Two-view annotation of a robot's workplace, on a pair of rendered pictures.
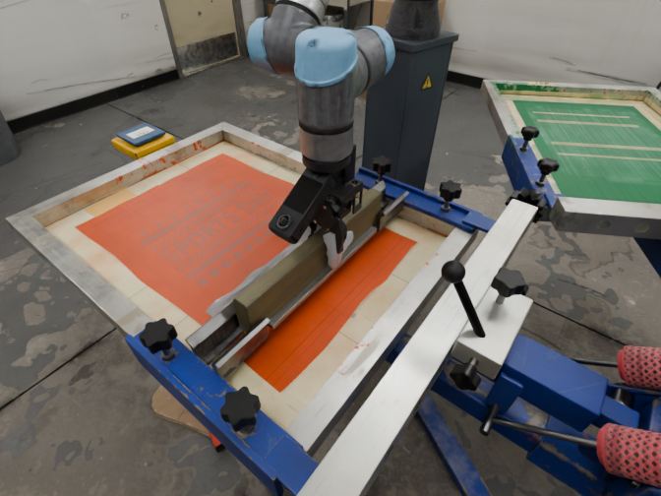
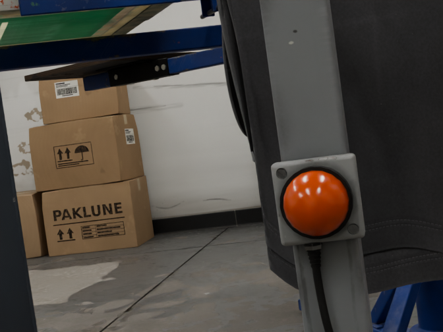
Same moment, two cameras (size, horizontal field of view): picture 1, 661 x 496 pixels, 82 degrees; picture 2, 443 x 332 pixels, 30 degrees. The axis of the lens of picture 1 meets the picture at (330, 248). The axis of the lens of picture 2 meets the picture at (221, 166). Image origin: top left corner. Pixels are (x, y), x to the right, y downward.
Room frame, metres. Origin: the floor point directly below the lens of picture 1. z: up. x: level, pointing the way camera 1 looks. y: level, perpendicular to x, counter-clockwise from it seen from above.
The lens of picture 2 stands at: (1.33, 0.99, 0.70)
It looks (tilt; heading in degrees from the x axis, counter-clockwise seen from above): 3 degrees down; 244
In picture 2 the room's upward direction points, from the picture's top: 8 degrees counter-clockwise
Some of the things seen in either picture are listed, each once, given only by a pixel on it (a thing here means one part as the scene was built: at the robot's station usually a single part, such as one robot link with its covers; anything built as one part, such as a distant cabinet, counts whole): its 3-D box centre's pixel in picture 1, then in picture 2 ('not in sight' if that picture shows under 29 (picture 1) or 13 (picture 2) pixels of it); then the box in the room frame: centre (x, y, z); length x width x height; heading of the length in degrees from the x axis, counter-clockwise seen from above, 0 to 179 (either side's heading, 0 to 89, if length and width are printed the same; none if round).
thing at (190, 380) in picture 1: (210, 398); not in sight; (0.24, 0.17, 0.97); 0.30 x 0.05 x 0.07; 52
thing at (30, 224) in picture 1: (241, 228); not in sight; (0.61, 0.18, 0.97); 0.79 x 0.58 x 0.04; 52
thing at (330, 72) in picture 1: (327, 81); not in sight; (0.50, 0.00, 1.31); 0.09 x 0.08 x 0.11; 151
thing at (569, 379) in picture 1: (524, 367); not in sight; (0.27, -0.26, 1.02); 0.17 x 0.06 x 0.05; 52
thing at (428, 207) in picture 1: (409, 206); not in sight; (0.68, -0.18, 0.97); 0.30 x 0.05 x 0.07; 52
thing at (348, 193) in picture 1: (329, 185); not in sight; (0.51, 0.00, 1.15); 0.09 x 0.08 x 0.12; 142
